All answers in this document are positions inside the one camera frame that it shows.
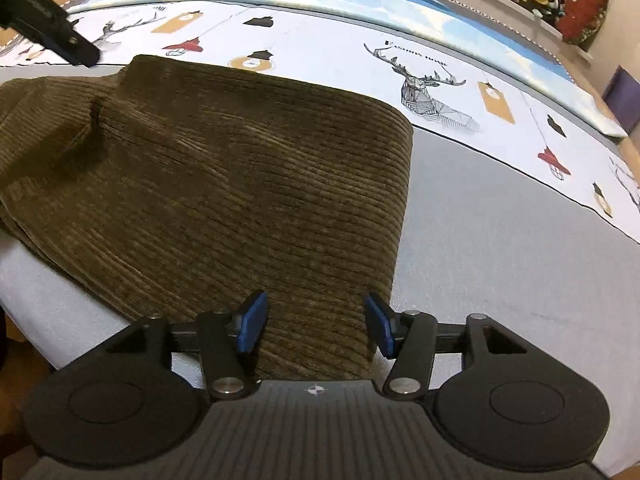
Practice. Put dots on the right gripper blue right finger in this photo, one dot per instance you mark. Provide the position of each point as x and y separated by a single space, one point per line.
409 340

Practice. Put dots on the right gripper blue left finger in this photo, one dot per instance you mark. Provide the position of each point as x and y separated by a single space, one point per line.
228 346

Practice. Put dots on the brown corduroy pants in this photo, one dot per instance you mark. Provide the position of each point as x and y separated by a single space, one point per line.
179 188

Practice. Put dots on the white deer print sheet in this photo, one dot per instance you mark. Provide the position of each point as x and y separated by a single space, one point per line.
510 108

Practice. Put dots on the light blue patterned sheet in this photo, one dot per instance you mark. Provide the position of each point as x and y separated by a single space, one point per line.
468 33

